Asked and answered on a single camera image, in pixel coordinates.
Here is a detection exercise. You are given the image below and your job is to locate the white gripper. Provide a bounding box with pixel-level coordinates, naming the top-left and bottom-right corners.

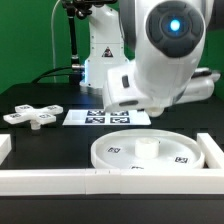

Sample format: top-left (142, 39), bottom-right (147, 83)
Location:
top-left (101, 59), bottom-right (222, 114)

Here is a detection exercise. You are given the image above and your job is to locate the white round table top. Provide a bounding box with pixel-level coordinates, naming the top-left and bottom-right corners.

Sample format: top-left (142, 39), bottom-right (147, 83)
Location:
top-left (91, 129), bottom-right (205, 171)

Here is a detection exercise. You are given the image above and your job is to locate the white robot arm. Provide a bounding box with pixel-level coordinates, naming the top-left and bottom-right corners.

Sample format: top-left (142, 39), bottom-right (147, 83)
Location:
top-left (80, 0), bottom-right (221, 117)

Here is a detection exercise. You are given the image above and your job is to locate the white marker sheet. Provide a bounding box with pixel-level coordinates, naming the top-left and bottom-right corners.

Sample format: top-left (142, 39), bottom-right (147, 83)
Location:
top-left (63, 109), bottom-right (151, 126)

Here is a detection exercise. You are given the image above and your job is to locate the white cross-shaped table base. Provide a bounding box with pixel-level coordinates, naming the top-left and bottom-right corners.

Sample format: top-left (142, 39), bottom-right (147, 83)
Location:
top-left (3, 104), bottom-right (63, 130)

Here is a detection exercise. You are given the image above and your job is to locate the white front fence bar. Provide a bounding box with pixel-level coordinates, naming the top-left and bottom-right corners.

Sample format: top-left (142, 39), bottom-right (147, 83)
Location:
top-left (0, 169), bottom-right (224, 196)

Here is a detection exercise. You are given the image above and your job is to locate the white fence bar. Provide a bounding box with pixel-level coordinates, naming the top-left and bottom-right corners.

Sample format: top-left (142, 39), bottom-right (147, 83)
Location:
top-left (197, 133), bottom-right (224, 170)
top-left (0, 169), bottom-right (224, 196)

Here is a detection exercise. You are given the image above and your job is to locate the white right fence bar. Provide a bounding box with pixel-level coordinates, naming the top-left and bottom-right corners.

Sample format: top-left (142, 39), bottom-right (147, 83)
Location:
top-left (197, 133), bottom-right (224, 170)

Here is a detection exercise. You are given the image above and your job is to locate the white left fence block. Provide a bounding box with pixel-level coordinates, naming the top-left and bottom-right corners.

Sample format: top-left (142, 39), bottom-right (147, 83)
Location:
top-left (0, 134), bottom-right (12, 165)

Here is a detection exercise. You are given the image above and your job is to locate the black cable bundle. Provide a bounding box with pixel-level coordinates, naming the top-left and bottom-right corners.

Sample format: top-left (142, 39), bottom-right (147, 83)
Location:
top-left (31, 64), bottom-right (86, 84)

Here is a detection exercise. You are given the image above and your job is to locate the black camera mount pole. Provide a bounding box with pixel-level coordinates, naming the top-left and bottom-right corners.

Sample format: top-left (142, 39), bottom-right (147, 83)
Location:
top-left (61, 0), bottom-right (118, 70)

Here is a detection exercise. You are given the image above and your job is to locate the white thin cable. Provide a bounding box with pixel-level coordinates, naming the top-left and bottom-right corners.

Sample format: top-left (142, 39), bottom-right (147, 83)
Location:
top-left (50, 0), bottom-right (63, 84)

